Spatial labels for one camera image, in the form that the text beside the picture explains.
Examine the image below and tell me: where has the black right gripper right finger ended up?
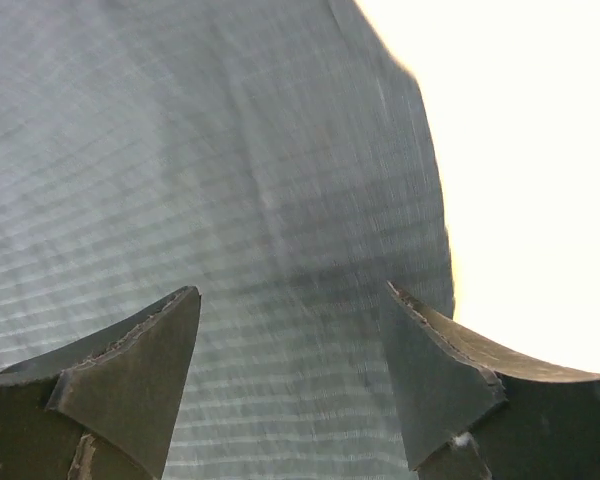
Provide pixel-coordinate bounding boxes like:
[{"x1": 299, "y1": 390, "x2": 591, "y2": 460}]
[{"x1": 384, "y1": 286, "x2": 600, "y2": 479}]

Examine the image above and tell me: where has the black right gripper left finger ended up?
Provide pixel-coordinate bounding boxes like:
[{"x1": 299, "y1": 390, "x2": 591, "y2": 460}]
[{"x1": 0, "y1": 286, "x2": 201, "y2": 479}]

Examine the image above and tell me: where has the black pinstriped long sleeve shirt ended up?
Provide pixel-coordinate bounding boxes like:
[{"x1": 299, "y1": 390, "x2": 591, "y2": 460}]
[{"x1": 0, "y1": 1, "x2": 453, "y2": 479}]

